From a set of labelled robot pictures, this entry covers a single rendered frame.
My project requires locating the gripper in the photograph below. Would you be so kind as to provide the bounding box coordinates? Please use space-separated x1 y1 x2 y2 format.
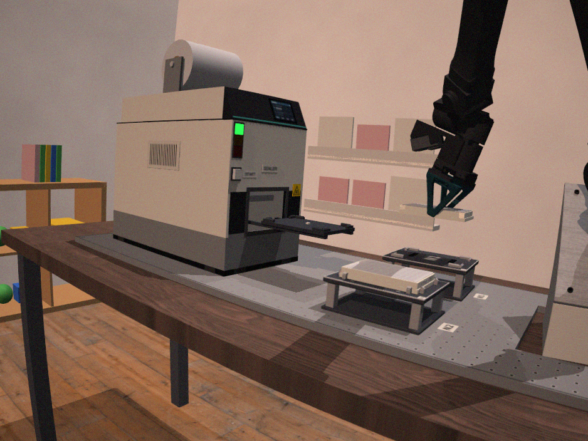
426 138 483 217

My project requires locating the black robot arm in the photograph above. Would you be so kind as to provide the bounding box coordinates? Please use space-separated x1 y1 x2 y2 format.
410 0 588 166

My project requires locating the grey cylinder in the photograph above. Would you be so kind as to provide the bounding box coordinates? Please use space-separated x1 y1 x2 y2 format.
162 39 243 91

